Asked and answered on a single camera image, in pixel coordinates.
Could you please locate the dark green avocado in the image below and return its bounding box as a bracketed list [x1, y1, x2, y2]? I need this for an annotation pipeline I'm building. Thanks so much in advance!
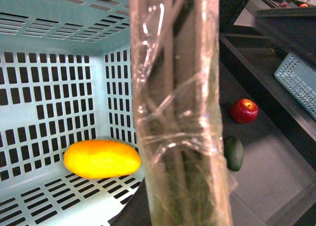
[223, 136, 244, 172]

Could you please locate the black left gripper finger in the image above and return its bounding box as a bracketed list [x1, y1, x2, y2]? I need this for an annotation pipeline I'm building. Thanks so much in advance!
[255, 7, 316, 69]

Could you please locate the red apple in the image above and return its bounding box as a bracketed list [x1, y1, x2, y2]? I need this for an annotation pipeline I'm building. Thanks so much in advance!
[230, 98, 259, 124]

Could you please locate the yellow mango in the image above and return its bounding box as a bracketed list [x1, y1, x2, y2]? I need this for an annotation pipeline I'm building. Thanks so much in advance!
[64, 139, 141, 179]

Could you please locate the grey basket handle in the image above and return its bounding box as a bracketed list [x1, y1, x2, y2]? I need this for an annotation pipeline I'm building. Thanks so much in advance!
[129, 0, 233, 226]

